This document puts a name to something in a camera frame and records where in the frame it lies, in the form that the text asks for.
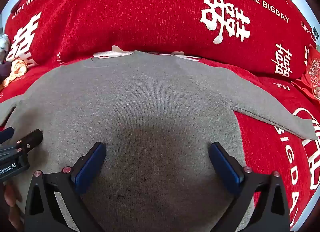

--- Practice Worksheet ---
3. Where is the person's left hand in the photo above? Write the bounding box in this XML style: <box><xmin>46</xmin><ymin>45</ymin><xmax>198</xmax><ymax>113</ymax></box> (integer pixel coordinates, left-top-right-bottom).
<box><xmin>3</xmin><ymin>181</ymin><xmax>23</xmax><ymax>207</ymax></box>

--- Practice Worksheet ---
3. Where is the red embroidered cushion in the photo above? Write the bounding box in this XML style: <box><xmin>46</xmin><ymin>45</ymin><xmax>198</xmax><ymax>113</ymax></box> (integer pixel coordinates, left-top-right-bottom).
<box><xmin>291</xmin><ymin>44</ymin><xmax>320</xmax><ymax>108</ymax></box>

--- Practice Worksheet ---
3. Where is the dark cloth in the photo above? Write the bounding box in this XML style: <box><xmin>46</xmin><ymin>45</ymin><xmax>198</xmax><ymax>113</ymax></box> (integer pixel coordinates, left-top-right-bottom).
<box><xmin>0</xmin><ymin>62</ymin><xmax>12</xmax><ymax>80</ymax></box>

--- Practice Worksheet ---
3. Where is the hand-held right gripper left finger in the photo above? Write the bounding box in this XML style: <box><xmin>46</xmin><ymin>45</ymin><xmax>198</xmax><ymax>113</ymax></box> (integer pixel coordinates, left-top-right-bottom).
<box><xmin>24</xmin><ymin>142</ymin><xmax>107</xmax><ymax>232</ymax></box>

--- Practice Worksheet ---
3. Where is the red printed sofa cover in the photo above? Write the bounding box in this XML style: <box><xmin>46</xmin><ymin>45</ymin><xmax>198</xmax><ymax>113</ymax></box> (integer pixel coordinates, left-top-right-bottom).
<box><xmin>0</xmin><ymin>0</ymin><xmax>320</xmax><ymax>230</ymax></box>

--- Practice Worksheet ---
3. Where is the orange cream cloth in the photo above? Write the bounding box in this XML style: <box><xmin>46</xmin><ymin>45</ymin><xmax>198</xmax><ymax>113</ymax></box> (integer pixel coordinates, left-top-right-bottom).
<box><xmin>0</xmin><ymin>58</ymin><xmax>28</xmax><ymax>91</ymax></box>

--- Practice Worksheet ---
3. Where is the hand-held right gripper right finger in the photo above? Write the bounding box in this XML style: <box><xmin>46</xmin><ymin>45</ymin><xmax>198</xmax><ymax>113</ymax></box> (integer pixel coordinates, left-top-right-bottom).
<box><xmin>208</xmin><ymin>142</ymin><xmax>292</xmax><ymax>232</ymax></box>

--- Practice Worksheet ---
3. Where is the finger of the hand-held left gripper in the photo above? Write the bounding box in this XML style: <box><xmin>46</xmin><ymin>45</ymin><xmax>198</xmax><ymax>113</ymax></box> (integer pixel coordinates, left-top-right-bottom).
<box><xmin>0</xmin><ymin>127</ymin><xmax>15</xmax><ymax>145</ymax></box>
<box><xmin>15</xmin><ymin>129</ymin><xmax>43</xmax><ymax>153</ymax></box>

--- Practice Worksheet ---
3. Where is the white grey cloth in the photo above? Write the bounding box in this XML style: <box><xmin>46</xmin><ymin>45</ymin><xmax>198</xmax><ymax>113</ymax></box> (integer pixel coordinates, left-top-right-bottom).
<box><xmin>0</xmin><ymin>34</ymin><xmax>11</xmax><ymax>64</ymax></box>

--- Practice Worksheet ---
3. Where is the grey knit sweater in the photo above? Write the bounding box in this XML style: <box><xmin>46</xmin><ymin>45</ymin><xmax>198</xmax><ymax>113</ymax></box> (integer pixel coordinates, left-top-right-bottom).
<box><xmin>0</xmin><ymin>50</ymin><xmax>318</xmax><ymax>232</ymax></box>

